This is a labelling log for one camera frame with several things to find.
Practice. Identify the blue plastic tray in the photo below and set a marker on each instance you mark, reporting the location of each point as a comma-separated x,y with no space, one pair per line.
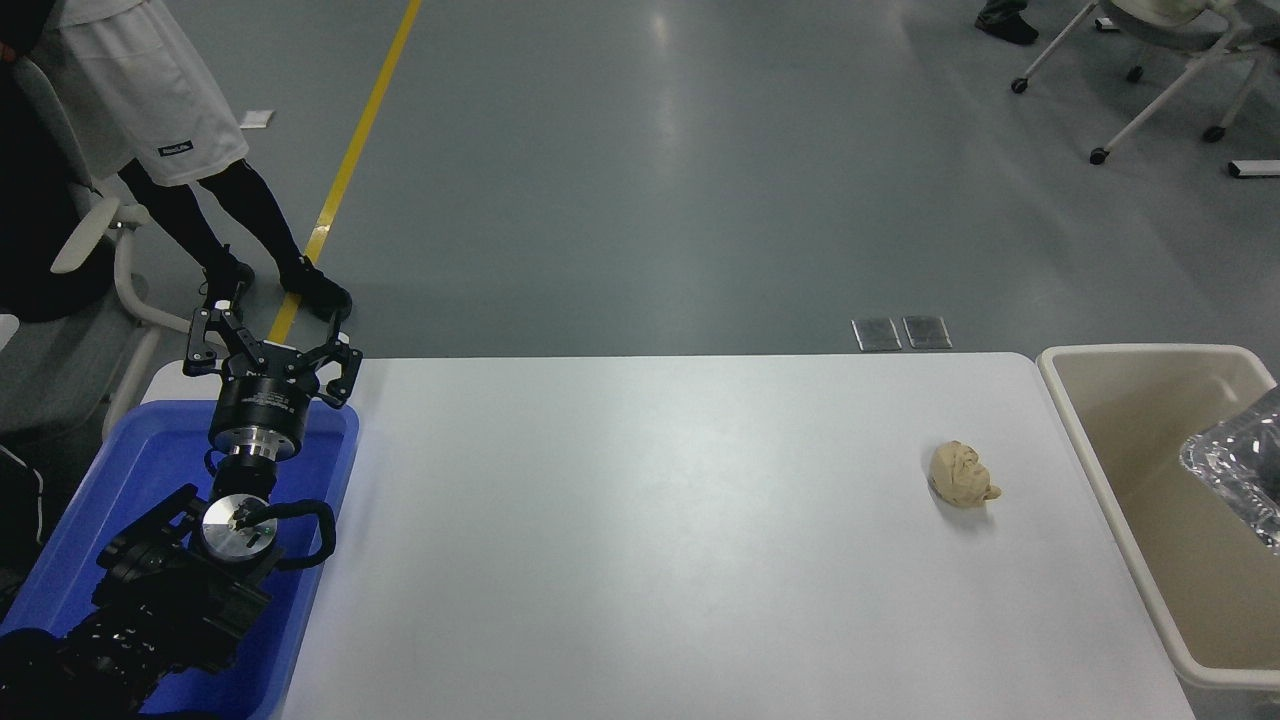
150,450

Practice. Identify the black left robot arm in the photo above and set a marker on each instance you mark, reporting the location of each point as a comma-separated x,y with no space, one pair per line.
170,600

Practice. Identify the crumpled tan paper ball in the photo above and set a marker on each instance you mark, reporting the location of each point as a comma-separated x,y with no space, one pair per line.
962,475

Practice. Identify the grey office chair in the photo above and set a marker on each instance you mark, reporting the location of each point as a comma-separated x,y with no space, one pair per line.
60,370

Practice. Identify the metal floor cover plate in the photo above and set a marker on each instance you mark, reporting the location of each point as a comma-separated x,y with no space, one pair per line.
876,334
927,332

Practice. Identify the white wheeled chair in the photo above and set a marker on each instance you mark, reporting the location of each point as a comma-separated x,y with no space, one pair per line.
1165,100

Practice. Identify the person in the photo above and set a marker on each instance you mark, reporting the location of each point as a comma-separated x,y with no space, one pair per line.
140,90
1010,28
30,230

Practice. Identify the large pale bin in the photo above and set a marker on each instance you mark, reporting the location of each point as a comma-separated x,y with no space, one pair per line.
1120,400

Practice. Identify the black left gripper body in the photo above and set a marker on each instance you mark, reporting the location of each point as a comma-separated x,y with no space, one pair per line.
258,402

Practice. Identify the white bar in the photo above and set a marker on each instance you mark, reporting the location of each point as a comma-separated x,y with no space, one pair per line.
1255,169

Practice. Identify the silver foil plate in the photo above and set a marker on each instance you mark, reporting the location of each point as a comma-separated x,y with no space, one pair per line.
1240,460

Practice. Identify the white paper sheet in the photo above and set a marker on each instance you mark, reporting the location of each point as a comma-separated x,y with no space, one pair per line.
257,118

